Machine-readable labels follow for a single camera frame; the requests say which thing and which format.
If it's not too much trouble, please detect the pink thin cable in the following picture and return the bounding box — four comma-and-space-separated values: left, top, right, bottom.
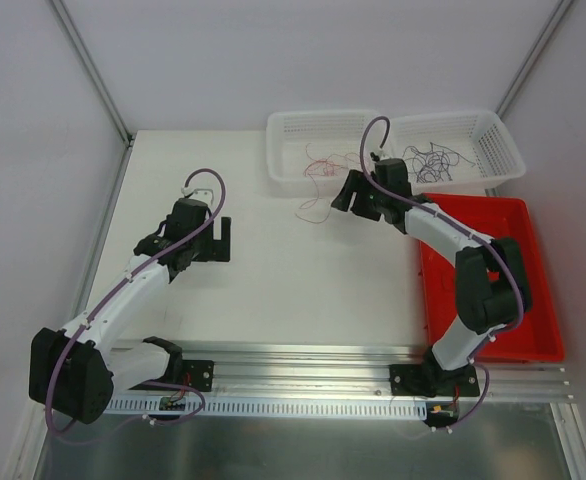
295, 149, 362, 225
302, 142, 349, 179

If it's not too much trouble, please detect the aluminium frame post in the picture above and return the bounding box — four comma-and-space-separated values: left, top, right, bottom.
46, 0, 133, 146
495, 0, 577, 119

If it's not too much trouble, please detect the red plastic tray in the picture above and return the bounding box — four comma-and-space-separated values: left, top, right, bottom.
420, 194, 565, 363

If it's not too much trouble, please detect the aluminium frame post left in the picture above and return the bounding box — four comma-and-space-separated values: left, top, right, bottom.
46, 0, 133, 146

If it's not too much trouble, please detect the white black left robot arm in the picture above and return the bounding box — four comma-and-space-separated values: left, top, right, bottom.
28, 197, 232, 424

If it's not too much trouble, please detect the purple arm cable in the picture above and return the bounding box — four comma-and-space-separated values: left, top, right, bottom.
45, 168, 227, 439
361, 116, 533, 401

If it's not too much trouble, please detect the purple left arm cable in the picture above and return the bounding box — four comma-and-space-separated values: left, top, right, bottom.
45, 168, 227, 439

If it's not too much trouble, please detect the white slotted cable duct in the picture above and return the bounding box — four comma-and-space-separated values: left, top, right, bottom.
105, 394, 427, 421

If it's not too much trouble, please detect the white perforated basket right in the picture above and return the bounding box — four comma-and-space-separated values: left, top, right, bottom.
386, 110, 526, 193

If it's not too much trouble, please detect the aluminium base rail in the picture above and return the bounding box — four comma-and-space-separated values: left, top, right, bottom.
35, 342, 572, 401

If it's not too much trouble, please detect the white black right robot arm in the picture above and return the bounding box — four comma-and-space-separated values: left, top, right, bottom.
331, 158, 532, 398

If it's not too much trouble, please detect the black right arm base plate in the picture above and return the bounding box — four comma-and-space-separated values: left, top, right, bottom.
389, 364, 480, 398

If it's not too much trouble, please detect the aluminium frame post right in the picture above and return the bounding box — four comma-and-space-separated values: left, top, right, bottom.
495, 0, 577, 119

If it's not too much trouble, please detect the white perforated basket left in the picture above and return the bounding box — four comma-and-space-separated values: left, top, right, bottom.
266, 109, 379, 198

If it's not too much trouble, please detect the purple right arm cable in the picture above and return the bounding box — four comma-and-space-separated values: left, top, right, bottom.
361, 116, 533, 401

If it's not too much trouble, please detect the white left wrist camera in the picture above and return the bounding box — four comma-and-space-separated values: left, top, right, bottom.
181, 186, 214, 203

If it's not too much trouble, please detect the white perforated basket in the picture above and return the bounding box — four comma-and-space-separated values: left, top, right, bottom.
266, 109, 379, 198
386, 110, 526, 193

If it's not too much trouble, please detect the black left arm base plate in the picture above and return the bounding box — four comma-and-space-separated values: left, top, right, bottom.
176, 359, 215, 392

